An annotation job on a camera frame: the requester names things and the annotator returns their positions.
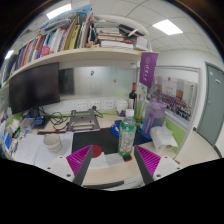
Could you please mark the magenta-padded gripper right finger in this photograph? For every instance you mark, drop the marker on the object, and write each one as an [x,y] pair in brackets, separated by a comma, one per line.
[165,165]

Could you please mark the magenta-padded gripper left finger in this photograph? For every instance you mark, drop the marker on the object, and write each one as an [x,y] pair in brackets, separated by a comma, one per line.
[61,165]

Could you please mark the clear green-labelled water bottle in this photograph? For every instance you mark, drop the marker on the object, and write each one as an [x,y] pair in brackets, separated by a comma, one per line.
[127,133]

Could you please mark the purple translucent water jug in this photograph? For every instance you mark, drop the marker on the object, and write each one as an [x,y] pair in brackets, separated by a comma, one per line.
[154,120]

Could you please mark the white stacked paper cups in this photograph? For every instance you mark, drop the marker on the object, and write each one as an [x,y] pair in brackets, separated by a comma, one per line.
[52,142]

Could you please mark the white crumpled tissue pack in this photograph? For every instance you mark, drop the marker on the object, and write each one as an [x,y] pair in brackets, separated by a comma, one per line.
[162,136]

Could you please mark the white paper sheets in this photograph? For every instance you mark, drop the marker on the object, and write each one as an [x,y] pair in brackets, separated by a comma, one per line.
[28,148]

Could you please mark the flat round red coaster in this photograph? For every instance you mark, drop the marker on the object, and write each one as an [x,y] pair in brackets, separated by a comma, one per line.
[97,150]

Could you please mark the black desk mat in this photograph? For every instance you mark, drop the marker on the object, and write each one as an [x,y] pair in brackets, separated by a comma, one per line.
[100,138]

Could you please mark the white paper napkin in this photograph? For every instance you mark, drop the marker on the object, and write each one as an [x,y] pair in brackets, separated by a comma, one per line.
[110,160]

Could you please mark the small blue box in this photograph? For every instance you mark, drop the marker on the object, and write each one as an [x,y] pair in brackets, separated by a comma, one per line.
[39,121]

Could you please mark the clear plastic box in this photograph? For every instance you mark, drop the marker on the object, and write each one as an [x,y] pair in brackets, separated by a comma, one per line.
[27,124]

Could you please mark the clear glass with green stems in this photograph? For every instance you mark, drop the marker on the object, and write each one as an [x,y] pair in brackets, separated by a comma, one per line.
[139,111]

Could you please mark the large group photo poster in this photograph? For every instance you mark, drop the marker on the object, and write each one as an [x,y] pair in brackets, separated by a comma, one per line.
[176,100]

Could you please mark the white translucent container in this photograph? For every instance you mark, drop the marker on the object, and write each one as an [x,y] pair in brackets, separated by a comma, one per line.
[121,106]

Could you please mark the dark wine bottle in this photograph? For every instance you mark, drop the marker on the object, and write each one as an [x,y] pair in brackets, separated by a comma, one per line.
[132,96]

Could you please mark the black computer monitor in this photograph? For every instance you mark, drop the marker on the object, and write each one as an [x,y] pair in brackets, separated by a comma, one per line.
[33,88]

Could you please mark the purple hanging pennant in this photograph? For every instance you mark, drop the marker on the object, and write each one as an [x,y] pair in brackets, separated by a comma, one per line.
[148,68]

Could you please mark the shelf unit with books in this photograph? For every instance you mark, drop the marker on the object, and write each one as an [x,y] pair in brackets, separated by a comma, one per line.
[76,55]

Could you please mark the ceiling light panels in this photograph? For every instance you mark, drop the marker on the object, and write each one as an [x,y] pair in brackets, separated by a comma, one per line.
[167,26]

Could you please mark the white wall socket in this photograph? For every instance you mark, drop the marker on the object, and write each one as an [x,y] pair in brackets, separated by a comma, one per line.
[109,104]
[95,104]
[81,105]

